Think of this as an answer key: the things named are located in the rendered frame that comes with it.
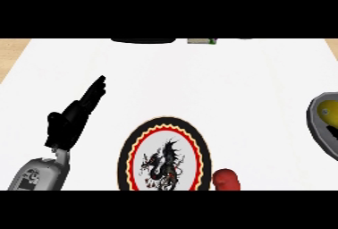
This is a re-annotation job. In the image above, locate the black flat object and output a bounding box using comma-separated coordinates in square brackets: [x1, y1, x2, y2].
[109, 38, 177, 45]

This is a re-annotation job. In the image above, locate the yellow lemon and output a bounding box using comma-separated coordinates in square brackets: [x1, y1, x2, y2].
[318, 99, 338, 131]

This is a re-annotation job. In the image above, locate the red sweet potato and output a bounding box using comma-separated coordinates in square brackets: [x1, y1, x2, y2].
[211, 168, 242, 191]

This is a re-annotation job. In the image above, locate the grey and green box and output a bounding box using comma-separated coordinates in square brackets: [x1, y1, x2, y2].
[186, 38, 219, 46]

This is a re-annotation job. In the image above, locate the grey pan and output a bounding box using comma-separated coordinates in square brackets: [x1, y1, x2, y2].
[306, 91, 338, 158]

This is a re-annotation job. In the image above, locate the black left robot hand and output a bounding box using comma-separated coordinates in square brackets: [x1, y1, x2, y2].
[45, 75, 107, 151]

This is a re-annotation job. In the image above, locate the dragon print plate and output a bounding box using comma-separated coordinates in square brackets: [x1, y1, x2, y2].
[117, 116, 213, 191]

